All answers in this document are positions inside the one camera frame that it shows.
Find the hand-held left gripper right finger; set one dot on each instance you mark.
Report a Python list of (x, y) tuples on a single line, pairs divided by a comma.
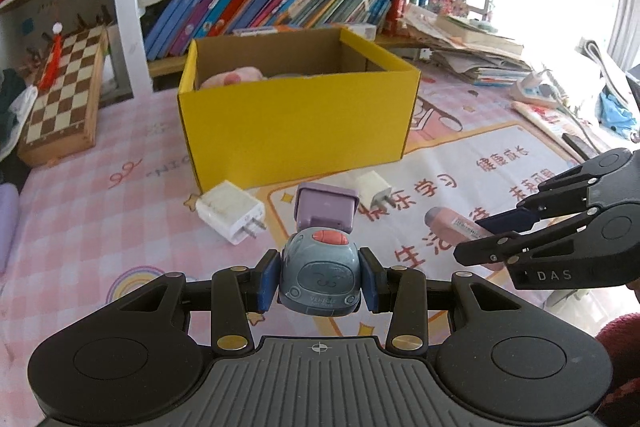
[(371, 282)]

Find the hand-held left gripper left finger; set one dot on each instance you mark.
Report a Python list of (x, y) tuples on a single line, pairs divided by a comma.
[(267, 282)]

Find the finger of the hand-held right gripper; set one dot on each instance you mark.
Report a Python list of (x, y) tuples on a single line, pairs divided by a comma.
[(507, 222), (480, 252)]

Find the pink tube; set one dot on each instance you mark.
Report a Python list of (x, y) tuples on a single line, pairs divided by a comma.
[(445, 219)]

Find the grey toy car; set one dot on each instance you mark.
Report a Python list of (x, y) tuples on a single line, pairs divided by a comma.
[(320, 272)]

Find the yellow cardboard box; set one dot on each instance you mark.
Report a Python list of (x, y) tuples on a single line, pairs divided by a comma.
[(300, 132)]

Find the person's right forearm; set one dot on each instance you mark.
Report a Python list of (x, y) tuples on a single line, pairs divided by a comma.
[(622, 337)]

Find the pink printed desktop mat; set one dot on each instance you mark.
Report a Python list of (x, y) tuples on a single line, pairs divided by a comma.
[(125, 217)]

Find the large white charger plug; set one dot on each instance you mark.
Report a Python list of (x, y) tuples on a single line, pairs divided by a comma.
[(227, 209)]

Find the purple charger block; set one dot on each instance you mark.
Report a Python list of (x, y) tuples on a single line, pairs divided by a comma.
[(325, 207)]

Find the small white charger plug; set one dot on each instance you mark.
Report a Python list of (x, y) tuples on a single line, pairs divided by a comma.
[(372, 187)]

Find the white power strip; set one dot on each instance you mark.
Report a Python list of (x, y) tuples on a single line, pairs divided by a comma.
[(535, 88)]

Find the blue cloth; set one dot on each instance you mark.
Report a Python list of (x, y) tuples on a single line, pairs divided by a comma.
[(617, 112)]

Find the stack of papers and books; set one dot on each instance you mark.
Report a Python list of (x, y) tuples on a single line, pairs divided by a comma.
[(470, 47)]

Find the folded newspapers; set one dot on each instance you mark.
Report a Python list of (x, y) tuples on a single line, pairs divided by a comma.
[(600, 62)]

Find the pink plush toy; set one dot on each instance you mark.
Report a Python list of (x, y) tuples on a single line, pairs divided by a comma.
[(230, 77)]

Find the wooden chessboard box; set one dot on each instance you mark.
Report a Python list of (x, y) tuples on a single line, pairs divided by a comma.
[(65, 97)]

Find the red tassel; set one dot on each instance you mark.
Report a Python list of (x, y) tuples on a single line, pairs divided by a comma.
[(50, 62)]

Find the white and wood bookshelf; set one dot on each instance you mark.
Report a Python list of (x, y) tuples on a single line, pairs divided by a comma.
[(125, 7)]

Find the pile of clothes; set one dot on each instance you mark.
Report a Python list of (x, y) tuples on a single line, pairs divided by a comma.
[(10, 107)]

